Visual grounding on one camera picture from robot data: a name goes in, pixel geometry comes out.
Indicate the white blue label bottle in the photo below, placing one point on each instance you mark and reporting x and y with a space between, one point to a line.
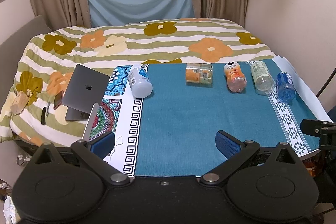
140 84

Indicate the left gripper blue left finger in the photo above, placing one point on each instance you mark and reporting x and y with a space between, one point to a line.
92 153

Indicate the blue plastic bottle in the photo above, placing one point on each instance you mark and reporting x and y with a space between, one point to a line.
285 87

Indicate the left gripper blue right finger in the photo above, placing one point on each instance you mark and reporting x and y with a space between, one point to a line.
237 152

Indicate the red smartphone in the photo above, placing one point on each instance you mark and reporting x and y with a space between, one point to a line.
58 99

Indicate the beige paper tag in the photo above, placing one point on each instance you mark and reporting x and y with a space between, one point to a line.
20 102

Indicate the floral striped bed quilt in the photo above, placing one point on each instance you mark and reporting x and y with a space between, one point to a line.
40 62

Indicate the teal woven table mat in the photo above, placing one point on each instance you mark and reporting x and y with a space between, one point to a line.
173 132

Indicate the colourful mandala mat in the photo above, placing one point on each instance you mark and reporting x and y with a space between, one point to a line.
108 113

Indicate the clear green label bottle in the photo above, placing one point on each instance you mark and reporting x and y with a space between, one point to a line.
263 81

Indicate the white sheet under mat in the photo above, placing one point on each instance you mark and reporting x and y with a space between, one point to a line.
302 89

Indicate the grey apple laptop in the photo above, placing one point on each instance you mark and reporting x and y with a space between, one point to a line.
86 87

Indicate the orange character plastic bottle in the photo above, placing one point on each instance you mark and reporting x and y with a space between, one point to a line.
236 80

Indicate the black pen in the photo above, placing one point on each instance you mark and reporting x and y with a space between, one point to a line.
47 109

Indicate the orange label clear cup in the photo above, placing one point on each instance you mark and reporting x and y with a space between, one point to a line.
199 74

